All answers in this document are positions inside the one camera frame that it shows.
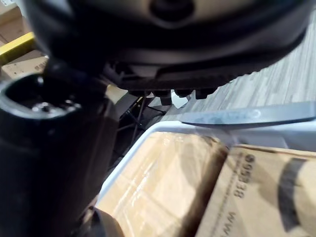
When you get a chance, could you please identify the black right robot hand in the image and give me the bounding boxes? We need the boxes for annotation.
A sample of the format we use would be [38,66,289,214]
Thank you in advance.
[0,0,316,237]

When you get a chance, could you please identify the printed brown cardboard box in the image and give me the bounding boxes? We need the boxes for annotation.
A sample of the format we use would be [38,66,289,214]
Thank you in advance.
[197,144,316,237]

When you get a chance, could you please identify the taped brown cardboard box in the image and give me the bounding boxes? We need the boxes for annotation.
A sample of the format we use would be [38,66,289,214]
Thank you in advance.
[96,131,229,237]

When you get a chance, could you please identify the yellow shelf beam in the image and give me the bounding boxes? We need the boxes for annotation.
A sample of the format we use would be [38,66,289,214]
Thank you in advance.
[0,31,38,65]

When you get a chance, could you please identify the black metal stand legs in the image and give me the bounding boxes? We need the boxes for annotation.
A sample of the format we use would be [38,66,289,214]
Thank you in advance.
[114,95,171,160]

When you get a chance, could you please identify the light grey plastic bin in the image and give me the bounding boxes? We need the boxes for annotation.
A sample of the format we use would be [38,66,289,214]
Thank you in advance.
[95,118,316,205]

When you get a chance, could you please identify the plain cardboard box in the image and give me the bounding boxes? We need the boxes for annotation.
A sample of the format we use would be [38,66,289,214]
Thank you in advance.
[0,4,30,48]

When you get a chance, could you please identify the cardboard box with dark print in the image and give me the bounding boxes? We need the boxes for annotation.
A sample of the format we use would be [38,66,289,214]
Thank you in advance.
[0,54,50,83]

